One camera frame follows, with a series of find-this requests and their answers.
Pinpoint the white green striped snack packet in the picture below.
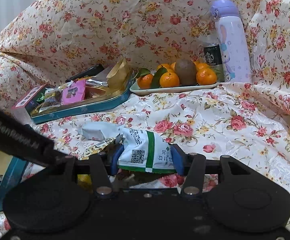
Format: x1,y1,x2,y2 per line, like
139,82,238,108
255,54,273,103
116,126,176,174

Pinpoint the green pea yellow snack packet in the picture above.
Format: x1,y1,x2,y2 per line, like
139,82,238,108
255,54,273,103
77,174,93,193

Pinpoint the teal tin tray with snacks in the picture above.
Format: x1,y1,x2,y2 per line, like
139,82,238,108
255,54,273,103
31,70,135,124

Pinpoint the yellow patterned biscuit packet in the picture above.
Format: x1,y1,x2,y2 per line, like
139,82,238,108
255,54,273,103
83,138,115,156

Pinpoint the pale grey snack bar packet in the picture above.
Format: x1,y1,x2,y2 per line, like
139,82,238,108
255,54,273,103
77,121,120,141

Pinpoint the empty teal tin box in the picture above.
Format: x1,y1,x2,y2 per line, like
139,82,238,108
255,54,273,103
0,144,30,211

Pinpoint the red white small box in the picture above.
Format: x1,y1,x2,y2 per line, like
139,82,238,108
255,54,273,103
11,84,49,124

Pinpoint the pale fruit plate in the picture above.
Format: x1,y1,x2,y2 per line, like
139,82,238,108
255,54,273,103
130,81,219,96

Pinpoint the brown paper snack bag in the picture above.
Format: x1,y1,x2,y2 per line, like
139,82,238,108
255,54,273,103
106,58,129,89

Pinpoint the pink snack packet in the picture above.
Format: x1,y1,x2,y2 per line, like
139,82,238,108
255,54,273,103
61,80,85,105

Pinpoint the left tangerine with leaf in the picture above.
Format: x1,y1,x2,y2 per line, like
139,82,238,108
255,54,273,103
137,74,154,89

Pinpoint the front middle tangerine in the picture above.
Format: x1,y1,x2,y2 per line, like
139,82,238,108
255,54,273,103
159,72,180,88

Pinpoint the black remote control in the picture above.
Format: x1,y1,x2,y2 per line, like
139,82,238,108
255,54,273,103
65,64,104,82

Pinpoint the front right tangerine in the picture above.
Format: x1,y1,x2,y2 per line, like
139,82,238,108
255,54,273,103
196,68,218,86

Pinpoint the brown kiwi fruit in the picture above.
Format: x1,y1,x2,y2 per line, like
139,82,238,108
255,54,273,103
174,59,197,86

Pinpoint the dark starbucks coffee can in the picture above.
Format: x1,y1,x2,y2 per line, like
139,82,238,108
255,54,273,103
204,44,224,82

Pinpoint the floral sofa cover cloth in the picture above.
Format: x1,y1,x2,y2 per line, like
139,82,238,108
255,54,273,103
0,0,290,240

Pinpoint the purple rabbit thermos bottle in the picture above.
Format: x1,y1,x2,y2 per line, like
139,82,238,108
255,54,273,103
210,0,252,83

